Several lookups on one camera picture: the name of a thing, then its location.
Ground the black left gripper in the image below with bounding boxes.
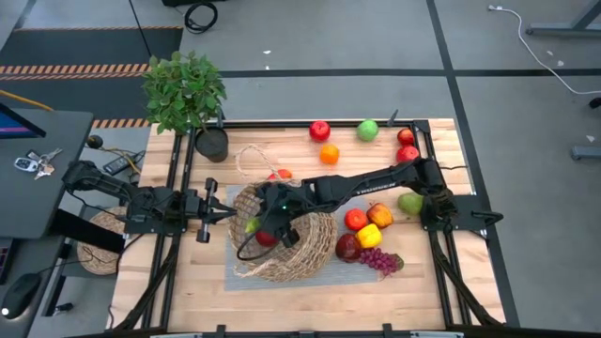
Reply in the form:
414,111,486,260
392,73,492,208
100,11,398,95
185,177,238,244

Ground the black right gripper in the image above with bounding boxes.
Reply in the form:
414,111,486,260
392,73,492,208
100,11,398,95
255,180,320,249

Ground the woven wicker basket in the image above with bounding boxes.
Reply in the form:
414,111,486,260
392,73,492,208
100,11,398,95
228,143,339,284

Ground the orange fruit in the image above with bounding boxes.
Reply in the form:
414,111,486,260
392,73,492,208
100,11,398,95
319,143,341,166

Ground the red tomato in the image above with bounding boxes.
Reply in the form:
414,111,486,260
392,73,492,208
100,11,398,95
344,207,369,232

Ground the bright red apple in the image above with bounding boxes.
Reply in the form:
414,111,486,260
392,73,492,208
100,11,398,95
308,119,331,144

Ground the dark red apple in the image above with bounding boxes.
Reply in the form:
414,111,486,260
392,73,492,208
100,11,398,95
334,233,362,264

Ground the yellow bell pepper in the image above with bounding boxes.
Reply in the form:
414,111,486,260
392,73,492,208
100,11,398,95
355,223,384,250

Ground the red yellow apple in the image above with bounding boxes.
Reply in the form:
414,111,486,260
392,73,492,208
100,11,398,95
365,202,394,230

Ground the green apple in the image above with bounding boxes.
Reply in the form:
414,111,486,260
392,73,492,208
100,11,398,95
355,118,380,143

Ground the grey woven placemat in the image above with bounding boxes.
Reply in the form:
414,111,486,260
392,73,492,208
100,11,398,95
223,184,379,292

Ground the purple grape bunch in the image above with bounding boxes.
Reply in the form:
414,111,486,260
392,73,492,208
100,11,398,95
358,247,406,278

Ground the black power adapter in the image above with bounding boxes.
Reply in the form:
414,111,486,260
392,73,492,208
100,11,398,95
102,152,146,177

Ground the green pear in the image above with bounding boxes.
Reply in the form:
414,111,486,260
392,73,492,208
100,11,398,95
397,192,424,217

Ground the green potted plant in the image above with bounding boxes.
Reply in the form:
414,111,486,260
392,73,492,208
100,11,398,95
141,50,231,164

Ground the black support bar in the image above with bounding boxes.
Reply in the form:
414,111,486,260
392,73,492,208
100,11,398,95
49,208,128,255

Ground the round woven trivet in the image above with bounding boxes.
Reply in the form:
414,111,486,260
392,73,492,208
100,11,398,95
76,206,131,277

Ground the dark grey desk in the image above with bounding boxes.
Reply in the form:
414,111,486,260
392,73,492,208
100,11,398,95
0,108,95,240

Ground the metal key bunch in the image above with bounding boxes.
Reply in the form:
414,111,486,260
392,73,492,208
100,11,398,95
26,147,64,181

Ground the black computer mouse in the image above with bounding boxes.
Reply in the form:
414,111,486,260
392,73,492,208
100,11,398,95
0,272,42,321

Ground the black keyboard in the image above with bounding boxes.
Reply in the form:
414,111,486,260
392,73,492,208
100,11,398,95
0,237,15,285

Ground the black hazard-striped floor mat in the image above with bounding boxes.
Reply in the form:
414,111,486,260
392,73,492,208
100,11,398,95
0,25,185,131

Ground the computer monitor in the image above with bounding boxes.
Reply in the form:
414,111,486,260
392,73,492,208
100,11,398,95
0,102,48,140

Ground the grey floor foot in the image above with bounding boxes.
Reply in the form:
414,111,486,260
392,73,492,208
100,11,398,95
570,145,601,161

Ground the black camera cable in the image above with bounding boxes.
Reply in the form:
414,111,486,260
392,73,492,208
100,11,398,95
236,206,285,262

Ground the black aluminium table frame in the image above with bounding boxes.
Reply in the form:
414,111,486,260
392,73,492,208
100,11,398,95
112,109,506,332

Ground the coiled black cable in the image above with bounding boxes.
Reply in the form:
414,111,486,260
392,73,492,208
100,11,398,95
183,1,220,35

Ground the straight black floor cable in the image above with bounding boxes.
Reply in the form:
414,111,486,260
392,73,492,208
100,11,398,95
128,0,153,59

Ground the thick yellow cable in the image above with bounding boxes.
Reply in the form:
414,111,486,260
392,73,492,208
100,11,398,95
0,88,55,113

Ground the white power cable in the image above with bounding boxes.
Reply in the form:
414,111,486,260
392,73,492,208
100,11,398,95
487,4,601,96

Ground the grey desk frame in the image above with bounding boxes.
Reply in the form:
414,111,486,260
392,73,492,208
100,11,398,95
524,0,601,38

